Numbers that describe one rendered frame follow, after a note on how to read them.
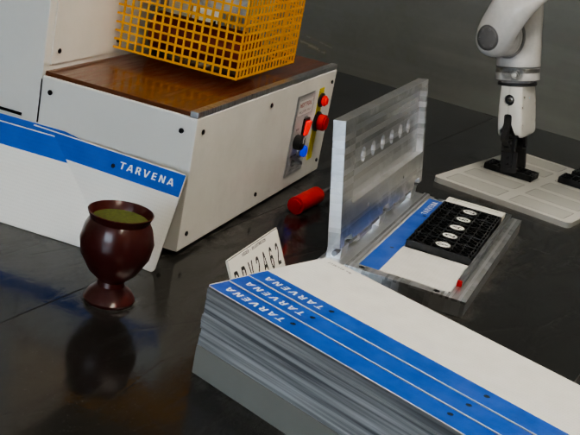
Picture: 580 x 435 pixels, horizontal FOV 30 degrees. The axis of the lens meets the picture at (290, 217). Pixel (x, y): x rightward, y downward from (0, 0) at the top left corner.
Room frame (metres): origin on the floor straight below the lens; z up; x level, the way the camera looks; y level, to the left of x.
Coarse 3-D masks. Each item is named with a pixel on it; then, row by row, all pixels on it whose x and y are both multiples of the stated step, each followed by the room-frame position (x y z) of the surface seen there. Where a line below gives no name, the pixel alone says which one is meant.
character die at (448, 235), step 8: (424, 224) 1.57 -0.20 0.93; (424, 232) 1.53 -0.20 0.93; (432, 232) 1.54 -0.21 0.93; (440, 232) 1.55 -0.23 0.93; (448, 232) 1.55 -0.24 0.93; (456, 232) 1.56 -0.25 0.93; (448, 240) 1.51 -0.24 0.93; (456, 240) 1.53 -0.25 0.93; (464, 240) 1.53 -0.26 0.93; (472, 240) 1.54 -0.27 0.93; (480, 240) 1.55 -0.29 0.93; (480, 248) 1.52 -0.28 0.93
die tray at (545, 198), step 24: (456, 168) 2.03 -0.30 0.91; (480, 168) 2.07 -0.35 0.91; (528, 168) 2.14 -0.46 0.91; (552, 168) 2.18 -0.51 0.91; (480, 192) 1.89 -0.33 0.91; (504, 192) 1.92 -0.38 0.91; (528, 192) 1.96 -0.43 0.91; (552, 192) 1.99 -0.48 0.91; (576, 192) 2.03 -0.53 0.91; (552, 216) 1.83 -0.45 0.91; (576, 216) 1.86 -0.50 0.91
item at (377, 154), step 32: (384, 96) 1.59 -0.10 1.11; (416, 96) 1.76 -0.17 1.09; (352, 128) 1.40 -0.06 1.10; (384, 128) 1.58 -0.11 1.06; (416, 128) 1.77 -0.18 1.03; (352, 160) 1.40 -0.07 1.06; (384, 160) 1.59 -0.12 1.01; (416, 160) 1.74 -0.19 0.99; (352, 192) 1.41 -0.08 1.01; (384, 192) 1.56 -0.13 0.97; (352, 224) 1.41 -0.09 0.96
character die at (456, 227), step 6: (432, 216) 1.62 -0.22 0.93; (426, 222) 1.59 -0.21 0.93; (432, 222) 1.59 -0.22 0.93; (438, 222) 1.60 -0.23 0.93; (444, 222) 1.60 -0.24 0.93; (450, 222) 1.61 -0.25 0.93; (444, 228) 1.57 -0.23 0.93; (450, 228) 1.58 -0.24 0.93; (456, 228) 1.58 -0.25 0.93; (462, 228) 1.59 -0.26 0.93; (468, 228) 1.59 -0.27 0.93; (474, 228) 1.60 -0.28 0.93; (468, 234) 1.57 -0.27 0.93; (474, 234) 1.57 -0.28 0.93; (480, 234) 1.58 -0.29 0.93; (486, 234) 1.59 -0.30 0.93; (486, 240) 1.56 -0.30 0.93
